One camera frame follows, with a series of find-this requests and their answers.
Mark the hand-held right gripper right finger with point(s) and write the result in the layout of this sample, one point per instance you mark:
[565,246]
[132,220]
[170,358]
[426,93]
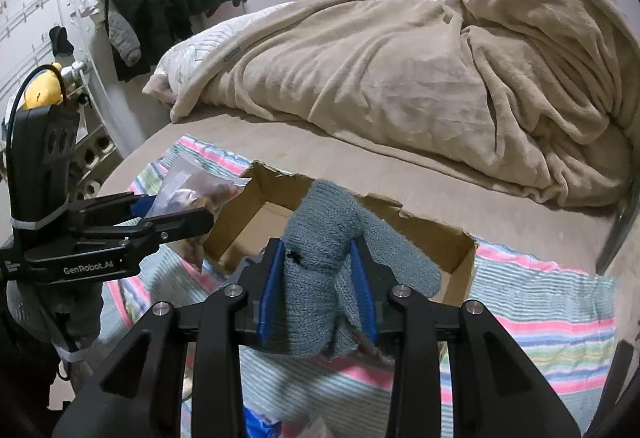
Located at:
[364,290]

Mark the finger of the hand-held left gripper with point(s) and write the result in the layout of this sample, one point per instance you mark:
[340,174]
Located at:
[165,224]
[127,205]

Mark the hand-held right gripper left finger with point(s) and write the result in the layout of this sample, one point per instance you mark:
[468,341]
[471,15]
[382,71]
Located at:
[270,288]

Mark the clear plastic snack bag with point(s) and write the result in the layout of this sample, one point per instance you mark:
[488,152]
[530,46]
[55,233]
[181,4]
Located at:
[192,193]

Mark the grey knitted sock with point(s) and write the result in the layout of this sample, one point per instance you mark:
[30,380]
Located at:
[325,263]

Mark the brown cardboard box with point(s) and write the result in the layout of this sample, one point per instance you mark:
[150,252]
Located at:
[345,228]

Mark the grey cloth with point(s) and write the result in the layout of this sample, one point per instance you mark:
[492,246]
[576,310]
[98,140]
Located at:
[55,313]

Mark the bed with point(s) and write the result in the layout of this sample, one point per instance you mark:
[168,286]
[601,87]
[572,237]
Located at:
[450,218]

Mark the yellow plush toy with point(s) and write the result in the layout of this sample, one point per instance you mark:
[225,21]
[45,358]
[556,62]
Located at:
[44,85]

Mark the blue plastic bag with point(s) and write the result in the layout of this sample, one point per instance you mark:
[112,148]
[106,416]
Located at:
[260,423]

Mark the striped pastel blanket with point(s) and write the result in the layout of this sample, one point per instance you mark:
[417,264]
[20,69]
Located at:
[525,313]

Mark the white pillow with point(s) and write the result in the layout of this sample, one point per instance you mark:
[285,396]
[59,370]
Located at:
[200,52]

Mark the black cap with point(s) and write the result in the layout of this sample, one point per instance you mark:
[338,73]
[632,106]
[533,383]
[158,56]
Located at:
[61,41]

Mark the beige fleece blanket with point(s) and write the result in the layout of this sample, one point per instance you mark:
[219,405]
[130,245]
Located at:
[425,77]

